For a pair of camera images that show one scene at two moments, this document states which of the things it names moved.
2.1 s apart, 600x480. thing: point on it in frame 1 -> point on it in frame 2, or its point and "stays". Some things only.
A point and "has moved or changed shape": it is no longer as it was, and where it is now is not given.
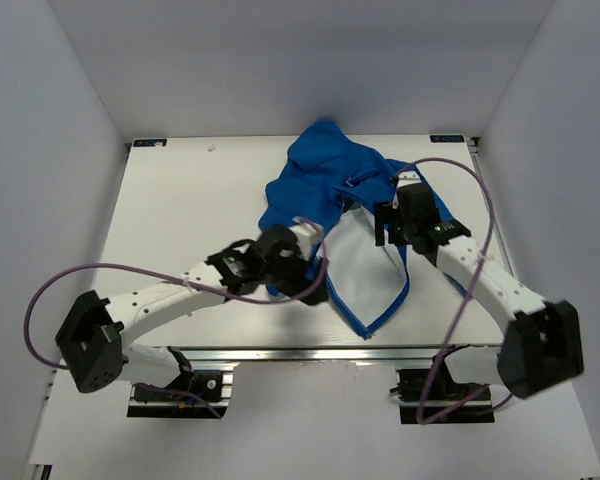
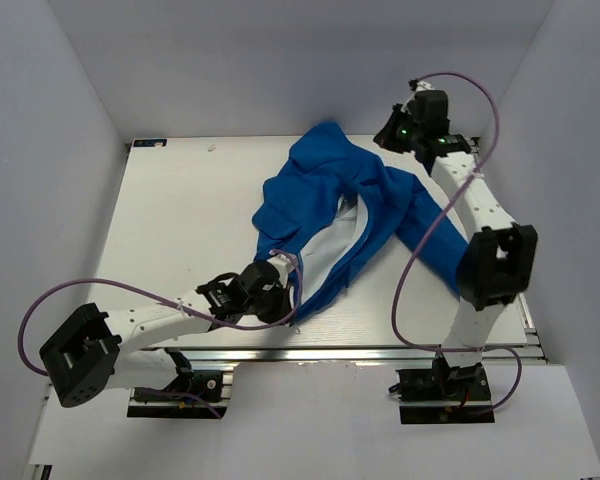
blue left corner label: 160,142 stays
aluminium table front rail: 335,353 stays
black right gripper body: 404,229 -> 401,132
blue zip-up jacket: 326,189 has moved or changed shape
